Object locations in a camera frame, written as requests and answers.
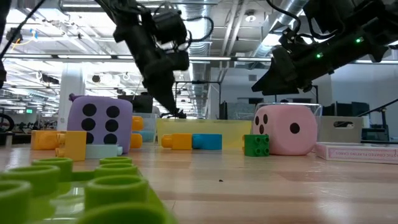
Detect black ceiling device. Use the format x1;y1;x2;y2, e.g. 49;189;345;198
5;27;23;44

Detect purple foam die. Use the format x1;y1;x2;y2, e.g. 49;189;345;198
66;95;134;155

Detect row of black monitors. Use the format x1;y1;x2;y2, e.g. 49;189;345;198
322;101;371;118

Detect yellow plastic bin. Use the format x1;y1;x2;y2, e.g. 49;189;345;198
156;118;252;149

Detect light blue toy brick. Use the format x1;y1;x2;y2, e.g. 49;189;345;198
85;144;124;160

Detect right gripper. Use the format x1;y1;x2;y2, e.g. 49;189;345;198
251;43;335;96

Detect small green toy brick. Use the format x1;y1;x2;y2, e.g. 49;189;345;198
243;134;271;157

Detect large clear plastic bin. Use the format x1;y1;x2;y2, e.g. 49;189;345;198
253;101;323;142

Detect black right frame rails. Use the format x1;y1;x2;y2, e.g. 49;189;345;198
351;95;398;142

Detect black background monitor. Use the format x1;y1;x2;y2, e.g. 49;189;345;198
117;94;154;114

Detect pink playing card box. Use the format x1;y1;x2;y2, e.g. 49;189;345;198
314;141;398;165

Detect grey plastic bin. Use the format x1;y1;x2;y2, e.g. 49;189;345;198
317;115;364;144

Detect silver slanted ventilation duct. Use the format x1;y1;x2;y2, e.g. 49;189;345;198
253;0;312;60

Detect lime green toy brick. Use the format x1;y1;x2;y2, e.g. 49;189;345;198
0;156;177;224

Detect pink foam die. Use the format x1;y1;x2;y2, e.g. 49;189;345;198
251;104;318;156

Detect small yellow toy brick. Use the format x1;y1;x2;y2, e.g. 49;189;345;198
55;130;88;162

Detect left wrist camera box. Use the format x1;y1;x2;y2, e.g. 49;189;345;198
151;10;190;45

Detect small clear plastic bin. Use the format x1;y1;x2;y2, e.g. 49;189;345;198
132;111;159;144

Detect long ceiling light strip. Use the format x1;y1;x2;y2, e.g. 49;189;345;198
0;53;398;65

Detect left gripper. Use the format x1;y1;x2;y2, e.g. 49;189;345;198
114;24;190;115

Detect orange toy brick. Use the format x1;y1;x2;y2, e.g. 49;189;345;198
160;133;193;151
30;129;62;151
129;115;145;149

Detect white building column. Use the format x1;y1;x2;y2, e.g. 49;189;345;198
57;63;86;131

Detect wide black background frame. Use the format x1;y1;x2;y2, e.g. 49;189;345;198
174;80;223;121

